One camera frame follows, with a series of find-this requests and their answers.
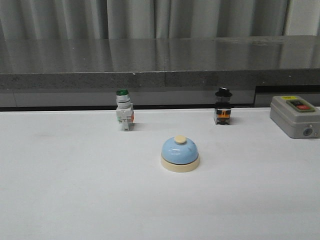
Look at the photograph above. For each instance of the blue desk call bell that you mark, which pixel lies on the blue desk call bell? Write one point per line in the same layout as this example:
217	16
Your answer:
179	154

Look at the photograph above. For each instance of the grey control switch box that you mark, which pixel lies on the grey control switch box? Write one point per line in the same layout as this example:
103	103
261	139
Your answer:
298	118

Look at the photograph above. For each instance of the grey stone counter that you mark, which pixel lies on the grey stone counter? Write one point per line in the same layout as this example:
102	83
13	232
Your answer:
158	73

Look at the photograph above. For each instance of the green push button switch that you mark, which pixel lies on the green push button switch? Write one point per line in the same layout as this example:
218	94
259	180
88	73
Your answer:
125	109

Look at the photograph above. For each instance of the grey pleated curtain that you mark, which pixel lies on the grey pleated curtain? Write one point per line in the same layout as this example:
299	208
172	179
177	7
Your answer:
156	19

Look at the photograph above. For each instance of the black rotary selector switch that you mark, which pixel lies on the black rotary selector switch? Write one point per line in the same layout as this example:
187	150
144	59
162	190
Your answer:
222	111

